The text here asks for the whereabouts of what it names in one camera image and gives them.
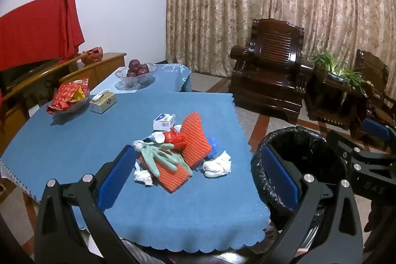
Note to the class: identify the black television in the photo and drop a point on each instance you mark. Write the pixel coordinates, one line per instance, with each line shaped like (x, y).
(21, 75)

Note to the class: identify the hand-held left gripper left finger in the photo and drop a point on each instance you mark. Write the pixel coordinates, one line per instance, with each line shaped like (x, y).
(116, 177)

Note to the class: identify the dark wooden side table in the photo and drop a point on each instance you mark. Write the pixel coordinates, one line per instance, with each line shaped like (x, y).
(334, 100)

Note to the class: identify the red plastic bag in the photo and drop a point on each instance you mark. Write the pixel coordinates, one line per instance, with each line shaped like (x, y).
(173, 138)

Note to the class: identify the white paper cup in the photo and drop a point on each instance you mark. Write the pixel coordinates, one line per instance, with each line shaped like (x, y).
(158, 137)

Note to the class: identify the large white tissue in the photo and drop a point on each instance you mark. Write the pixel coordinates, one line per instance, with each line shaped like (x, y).
(216, 165)

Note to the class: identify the glass snack dish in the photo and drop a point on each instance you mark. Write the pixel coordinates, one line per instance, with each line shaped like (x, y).
(79, 104)

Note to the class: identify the light blue tablecloth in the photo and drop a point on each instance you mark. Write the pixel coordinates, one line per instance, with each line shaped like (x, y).
(170, 78)

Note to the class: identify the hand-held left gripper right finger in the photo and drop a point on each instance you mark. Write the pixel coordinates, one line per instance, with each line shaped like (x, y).
(280, 177)

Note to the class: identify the dark wooden armchair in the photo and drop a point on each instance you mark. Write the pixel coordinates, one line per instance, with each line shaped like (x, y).
(269, 66)
(374, 72)

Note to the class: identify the red bag on cabinet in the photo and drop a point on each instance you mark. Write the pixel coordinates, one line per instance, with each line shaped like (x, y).
(92, 55)

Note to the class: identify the red cloth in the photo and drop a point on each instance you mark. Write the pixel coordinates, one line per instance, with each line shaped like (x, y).
(37, 32)

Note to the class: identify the pile of red snack packets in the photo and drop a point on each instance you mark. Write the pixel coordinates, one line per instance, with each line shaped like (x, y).
(66, 95)

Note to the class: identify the orange foam net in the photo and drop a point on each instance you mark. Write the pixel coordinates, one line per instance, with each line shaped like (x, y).
(195, 140)
(173, 179)

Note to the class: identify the small white blue box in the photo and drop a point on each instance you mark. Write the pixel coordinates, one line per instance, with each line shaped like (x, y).
(164, 121)

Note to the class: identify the black lined waste bin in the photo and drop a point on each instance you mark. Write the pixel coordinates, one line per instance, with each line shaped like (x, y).
(309, 152)

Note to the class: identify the potted green plant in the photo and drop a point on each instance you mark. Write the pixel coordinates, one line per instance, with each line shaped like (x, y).
(337, 66)

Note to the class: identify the pile of red apples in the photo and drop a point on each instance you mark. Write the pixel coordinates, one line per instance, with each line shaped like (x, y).
(137, 67)

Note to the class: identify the glass fruit bowl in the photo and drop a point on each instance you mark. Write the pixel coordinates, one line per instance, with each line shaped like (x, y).
(136, 81)

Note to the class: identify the blue plastic bag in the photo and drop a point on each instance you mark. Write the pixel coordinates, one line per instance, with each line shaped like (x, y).
(213, 146)

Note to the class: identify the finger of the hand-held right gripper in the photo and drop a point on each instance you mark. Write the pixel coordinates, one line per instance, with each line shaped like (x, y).
(346, 148)
(376, 128)

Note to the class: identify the beige tissue box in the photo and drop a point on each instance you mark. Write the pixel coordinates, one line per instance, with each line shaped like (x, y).
(103, 103)

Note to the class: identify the green rubber glove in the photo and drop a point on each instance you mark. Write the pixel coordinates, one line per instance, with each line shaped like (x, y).
(159, 155)

